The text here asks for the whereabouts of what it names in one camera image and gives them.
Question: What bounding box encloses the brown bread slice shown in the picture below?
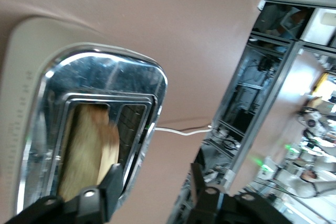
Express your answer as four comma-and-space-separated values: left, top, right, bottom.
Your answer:
57, 103, 120, 202

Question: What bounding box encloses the white toaster power cable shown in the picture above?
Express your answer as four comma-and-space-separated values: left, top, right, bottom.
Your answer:
154, 125, 213, 137

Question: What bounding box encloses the beige chrome two-slot toaster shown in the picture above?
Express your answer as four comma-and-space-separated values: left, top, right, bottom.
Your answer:
0, 14, 169, 217

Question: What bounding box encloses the grey aluminium frame post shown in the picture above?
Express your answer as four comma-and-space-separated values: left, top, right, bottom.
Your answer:
227, 39, 302, 196

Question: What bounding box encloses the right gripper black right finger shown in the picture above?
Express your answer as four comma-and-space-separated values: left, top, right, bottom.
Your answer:
190, 163, 292, 224

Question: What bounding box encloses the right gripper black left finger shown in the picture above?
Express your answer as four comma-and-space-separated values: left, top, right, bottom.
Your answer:
4, 163, 124, 224

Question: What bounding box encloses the brown table cover cloth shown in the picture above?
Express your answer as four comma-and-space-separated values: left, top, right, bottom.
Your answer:
0, 0, 266, 224

